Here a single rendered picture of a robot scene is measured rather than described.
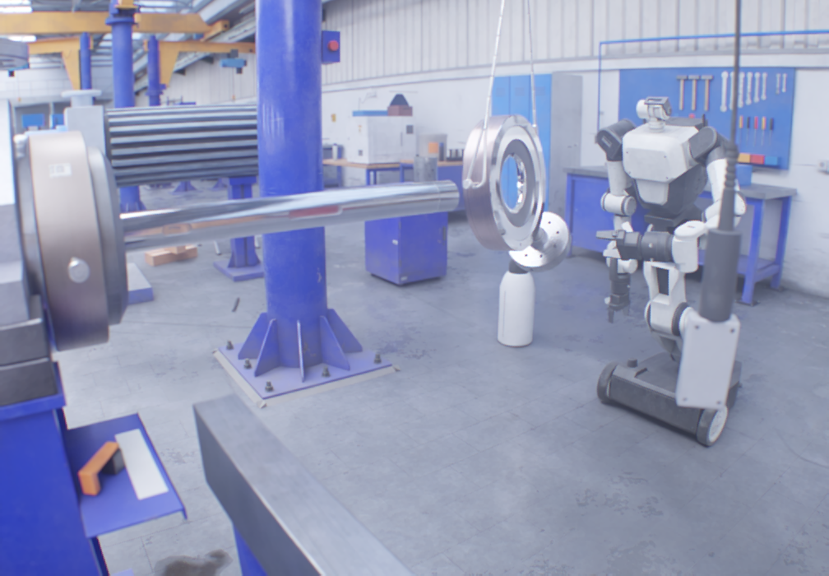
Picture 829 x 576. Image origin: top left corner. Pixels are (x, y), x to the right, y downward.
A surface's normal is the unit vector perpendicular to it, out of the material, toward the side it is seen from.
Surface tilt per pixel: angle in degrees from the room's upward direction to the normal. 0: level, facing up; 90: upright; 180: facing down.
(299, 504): 0
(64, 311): 114
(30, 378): 90
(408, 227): 90
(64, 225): 74
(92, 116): 90
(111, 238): 82
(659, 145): 63
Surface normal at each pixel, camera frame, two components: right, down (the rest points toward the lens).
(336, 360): -0.54, 0.21
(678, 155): -0.20, 0.37
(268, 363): 0.84, 0.13
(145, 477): 0.00, -0.97
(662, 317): -0.80, 0.29
